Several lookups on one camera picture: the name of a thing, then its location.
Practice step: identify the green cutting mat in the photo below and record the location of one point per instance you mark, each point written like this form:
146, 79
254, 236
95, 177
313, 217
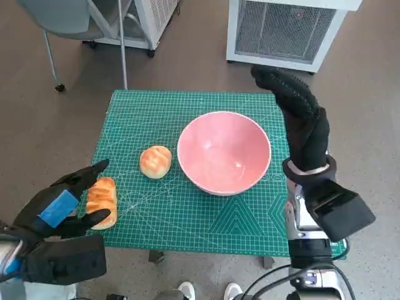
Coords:
187, 225

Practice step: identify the round toy bread roll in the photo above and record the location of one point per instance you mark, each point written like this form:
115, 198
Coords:
155, 162

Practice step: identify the pink bowl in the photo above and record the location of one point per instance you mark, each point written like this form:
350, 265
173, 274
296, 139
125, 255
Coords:
222, 153

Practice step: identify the white shoe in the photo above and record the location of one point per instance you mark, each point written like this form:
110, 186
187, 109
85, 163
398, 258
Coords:
232, 291
186, 290

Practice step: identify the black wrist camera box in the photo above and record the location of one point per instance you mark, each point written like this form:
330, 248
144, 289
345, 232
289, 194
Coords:
68, 259
343, 212

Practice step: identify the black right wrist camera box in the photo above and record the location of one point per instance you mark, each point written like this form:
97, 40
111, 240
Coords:
343, 212

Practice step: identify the grey table foot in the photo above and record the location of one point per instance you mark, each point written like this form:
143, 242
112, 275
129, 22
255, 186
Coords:
156, 256
269, 262

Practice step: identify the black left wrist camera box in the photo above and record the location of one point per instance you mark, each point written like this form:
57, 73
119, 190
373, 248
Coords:
68, 259

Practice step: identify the grey chair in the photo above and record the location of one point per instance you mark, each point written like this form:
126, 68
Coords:
62, 15

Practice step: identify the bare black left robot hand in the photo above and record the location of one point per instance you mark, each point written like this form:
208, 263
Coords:
47, 206

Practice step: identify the grey metal pole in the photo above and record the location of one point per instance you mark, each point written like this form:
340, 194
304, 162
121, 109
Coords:
123, 56

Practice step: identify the white mesh-front cabinet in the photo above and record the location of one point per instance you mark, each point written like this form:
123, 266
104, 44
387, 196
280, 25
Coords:
281, 31

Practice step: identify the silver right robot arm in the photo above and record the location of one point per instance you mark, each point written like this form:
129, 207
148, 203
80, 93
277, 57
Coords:
309, 250

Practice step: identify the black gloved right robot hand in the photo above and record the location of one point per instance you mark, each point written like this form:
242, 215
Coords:
306, 134

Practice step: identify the small black device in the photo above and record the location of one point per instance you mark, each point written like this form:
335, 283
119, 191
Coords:
117, 296

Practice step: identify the long toy bread loaf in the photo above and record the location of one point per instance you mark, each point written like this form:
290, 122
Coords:
101, 197

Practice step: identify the white wheeled cabinet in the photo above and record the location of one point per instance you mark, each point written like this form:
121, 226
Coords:
156, 18

